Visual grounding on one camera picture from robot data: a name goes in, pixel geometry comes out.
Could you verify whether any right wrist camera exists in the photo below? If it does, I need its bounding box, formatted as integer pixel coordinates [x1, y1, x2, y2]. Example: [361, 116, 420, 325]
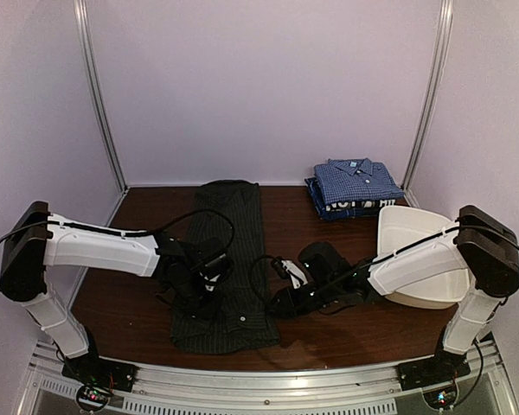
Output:
[280, 259, 308, 290]

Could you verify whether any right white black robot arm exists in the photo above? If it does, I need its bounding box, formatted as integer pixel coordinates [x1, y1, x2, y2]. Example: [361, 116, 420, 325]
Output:
[267, 205, 519, 382]

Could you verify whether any circuit board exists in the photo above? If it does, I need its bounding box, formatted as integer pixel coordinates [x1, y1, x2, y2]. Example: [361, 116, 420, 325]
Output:
[423, 386, 458, 411]
[75, 386, 113, 412]

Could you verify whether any dark striped long sleeve shirt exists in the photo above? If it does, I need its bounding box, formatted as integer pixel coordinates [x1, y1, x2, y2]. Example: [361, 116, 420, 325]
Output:
[170, 181, 280, 354]

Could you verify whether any blue checked folded shirt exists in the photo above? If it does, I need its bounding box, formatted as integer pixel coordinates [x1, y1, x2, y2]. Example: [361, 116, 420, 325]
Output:
[313, 157, 404, 204]

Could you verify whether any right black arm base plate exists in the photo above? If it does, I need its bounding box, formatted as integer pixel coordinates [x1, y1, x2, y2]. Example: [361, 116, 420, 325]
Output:
[397, 354, 471, 391]

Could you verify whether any right aluminium frame post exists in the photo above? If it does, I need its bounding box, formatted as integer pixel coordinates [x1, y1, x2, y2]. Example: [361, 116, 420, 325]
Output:
[401, 0, 454, 205]

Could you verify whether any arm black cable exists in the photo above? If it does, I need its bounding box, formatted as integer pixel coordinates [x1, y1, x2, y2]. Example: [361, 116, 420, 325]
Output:
[47, 208, 236, 278]
[247, 254, 286, 308]

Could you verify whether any left aluminium frame post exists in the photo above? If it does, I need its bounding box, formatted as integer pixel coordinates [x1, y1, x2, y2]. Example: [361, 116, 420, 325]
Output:
[74, 0, 128, 193]

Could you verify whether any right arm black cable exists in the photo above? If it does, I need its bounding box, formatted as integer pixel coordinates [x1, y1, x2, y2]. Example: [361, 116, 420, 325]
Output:
[247, 254, 286, 308]

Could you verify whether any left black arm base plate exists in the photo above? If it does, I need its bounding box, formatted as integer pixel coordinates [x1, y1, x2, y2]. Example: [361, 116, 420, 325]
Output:
[61, 354, 138, 392]

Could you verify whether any aluminium frame post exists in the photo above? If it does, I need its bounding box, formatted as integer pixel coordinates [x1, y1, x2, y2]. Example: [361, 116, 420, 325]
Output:
[401, 0, 454, 205]
[74, 0, 128, 193]

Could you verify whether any dark blue printed folded shirt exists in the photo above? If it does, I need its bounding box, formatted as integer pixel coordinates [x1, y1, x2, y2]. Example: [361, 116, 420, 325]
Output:
[304, 177, 405, 221]

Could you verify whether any left circuit board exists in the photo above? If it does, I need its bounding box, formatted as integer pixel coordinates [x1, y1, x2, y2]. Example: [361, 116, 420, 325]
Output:
[75, 386, 113, 412]

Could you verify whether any right circuit board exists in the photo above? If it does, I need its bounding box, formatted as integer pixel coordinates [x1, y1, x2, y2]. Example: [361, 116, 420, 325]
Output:
[423, 386, 458, 411]

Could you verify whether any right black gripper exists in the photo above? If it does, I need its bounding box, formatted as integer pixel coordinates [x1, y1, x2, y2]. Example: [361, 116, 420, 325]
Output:
[265, 278, 340, 321]

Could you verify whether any front aluminium rail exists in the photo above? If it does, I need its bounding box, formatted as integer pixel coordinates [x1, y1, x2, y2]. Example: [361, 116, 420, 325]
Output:
[25, 332, 519, 415]

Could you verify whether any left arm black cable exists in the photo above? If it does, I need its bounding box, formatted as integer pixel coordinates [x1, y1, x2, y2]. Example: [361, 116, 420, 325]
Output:
[47, 208, 236, 278]

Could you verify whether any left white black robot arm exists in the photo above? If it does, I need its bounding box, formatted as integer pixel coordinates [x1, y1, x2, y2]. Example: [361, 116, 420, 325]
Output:
[0, 201, 234, 384]

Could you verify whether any white plastic bin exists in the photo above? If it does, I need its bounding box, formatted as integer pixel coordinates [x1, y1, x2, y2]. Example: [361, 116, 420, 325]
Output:
[368, 206, 470, 310]

